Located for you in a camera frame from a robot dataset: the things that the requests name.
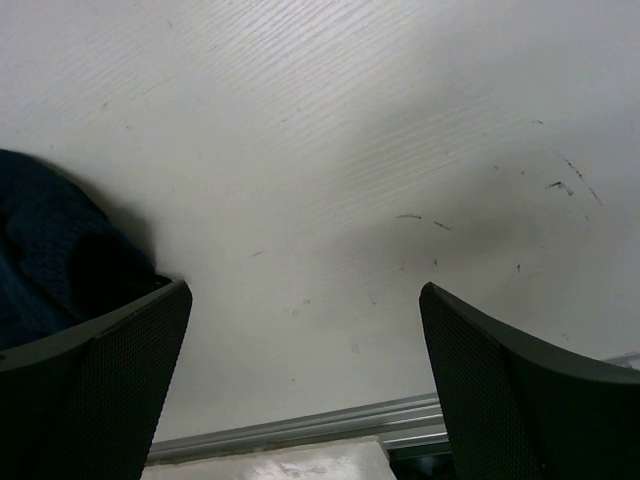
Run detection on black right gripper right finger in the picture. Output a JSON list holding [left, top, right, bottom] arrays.
[[419, 283, 639, 479]]

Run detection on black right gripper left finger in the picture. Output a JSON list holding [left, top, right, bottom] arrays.
[[1, 280, 192, 480]]

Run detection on navy blue shorts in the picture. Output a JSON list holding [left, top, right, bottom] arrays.
[[1, 150, 170, 349]]

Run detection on aluminium front rail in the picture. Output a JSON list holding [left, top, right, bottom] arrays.
[[146, 394, 448, 466]]

